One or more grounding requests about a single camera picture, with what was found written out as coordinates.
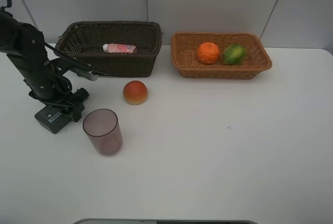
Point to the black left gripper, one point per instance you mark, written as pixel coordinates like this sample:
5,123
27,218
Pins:
48,86

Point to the dark green rectangular bottle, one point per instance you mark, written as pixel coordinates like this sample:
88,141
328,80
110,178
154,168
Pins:
54,116

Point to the pink spray bottle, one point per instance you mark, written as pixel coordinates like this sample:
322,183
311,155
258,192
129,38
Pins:
119,48

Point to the orange tangerine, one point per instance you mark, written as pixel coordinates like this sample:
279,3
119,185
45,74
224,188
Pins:
208,53

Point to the green lime fruit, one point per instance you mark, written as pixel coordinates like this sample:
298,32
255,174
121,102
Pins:
234,54

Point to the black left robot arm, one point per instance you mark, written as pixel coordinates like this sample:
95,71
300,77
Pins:
25,47

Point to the translucent purple plastic cup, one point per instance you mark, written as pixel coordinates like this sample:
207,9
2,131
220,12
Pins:
103,130

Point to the orange round bread bun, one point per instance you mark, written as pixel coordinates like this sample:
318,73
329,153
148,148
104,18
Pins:
135,93

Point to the dark brown wicker basket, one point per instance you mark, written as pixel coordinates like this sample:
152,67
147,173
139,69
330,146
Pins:
84,42

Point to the orange wicker basket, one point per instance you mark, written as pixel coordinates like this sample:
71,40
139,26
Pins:
184,47

